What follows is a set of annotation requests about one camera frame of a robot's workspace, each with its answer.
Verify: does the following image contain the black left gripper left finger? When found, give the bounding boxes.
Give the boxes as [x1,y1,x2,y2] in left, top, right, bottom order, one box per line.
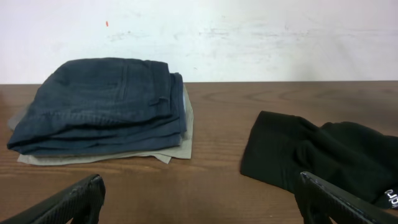
[1,174,106,224]

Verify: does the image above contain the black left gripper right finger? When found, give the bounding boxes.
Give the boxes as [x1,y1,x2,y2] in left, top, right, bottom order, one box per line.
[294,172,397,224]

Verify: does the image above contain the black t-shirt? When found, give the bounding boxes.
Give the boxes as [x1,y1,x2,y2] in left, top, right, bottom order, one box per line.
[240,111,397,209]

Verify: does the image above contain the folded navy blue trousers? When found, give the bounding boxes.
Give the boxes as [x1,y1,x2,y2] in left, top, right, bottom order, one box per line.
[7,58,187,156]

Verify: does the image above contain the folded khaki beige trousers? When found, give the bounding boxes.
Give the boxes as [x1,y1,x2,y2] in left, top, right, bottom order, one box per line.
[17,86,193,166]

